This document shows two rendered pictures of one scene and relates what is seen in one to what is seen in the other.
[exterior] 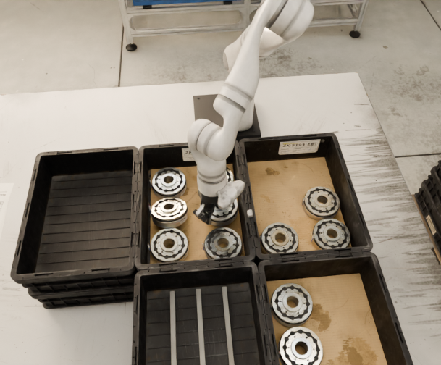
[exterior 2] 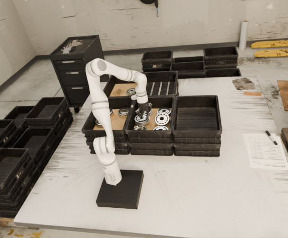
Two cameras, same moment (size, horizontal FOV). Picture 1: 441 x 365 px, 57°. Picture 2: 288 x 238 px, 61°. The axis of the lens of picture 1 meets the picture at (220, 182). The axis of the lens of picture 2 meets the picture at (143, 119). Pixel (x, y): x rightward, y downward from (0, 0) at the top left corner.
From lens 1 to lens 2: 1.97 m
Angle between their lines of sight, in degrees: 86
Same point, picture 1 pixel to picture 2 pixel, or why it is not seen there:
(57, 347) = not seen: hidden behind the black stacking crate
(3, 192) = (254, 163)
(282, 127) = (90, 183)
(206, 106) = (129, 192)
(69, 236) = (204, 120)
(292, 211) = (114, 122)
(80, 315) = not seen: hidden behind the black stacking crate
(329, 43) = not seen: outside the picture
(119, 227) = (184, 122)
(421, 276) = (81, 121)
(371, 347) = (113, 94)
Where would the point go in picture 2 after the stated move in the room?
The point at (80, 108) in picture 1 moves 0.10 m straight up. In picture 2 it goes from (222, 218) to (224, 207)
